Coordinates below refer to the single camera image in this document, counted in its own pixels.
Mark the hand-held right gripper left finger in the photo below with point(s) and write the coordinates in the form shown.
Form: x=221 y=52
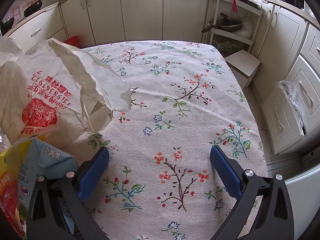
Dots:
x=93 y=172

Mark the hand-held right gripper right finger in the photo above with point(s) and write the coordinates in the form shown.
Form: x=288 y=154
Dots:
x=225 y=172

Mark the light blue milk carton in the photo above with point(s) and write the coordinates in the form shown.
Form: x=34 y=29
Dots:
x=50 y=155

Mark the colourful snack packet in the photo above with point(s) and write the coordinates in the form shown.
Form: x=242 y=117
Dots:
x=8 y=180

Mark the white plastic bag red print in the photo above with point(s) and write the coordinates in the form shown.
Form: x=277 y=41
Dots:
x=62 y=80

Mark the floral tablecloth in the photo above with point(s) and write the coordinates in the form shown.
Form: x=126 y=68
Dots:
x=175 y=117

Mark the white refrigerator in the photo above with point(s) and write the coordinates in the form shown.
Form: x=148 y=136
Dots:
x=305 y=200

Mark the clear plastic bag on drawer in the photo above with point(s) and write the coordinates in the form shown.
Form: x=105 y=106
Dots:
x=292 y=97

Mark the white stool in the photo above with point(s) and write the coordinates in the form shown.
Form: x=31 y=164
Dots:
x=243 y=63

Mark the green vegetables in bag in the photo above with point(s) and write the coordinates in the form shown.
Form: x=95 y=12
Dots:
x=230 y=45

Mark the white shelf rack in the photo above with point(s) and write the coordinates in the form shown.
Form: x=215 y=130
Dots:
x=232 y=34

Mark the dark pan with lid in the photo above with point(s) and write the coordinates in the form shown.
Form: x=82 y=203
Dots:
x=226 y=23

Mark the cream tall drawer cabinet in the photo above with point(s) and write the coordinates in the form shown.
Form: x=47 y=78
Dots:
x=282 y=30

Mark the cream cabinet with drawers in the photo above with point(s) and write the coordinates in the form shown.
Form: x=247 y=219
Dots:
x=37 y=25

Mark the red plastic strip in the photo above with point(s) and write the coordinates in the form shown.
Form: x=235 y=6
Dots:
x=234 y=6

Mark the cream corner kitchen cabinets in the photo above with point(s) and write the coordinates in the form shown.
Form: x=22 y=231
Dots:
x=140 y=10

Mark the black frying pan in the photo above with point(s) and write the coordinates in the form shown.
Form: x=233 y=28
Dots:
x=32 y=8
x=6 y=25

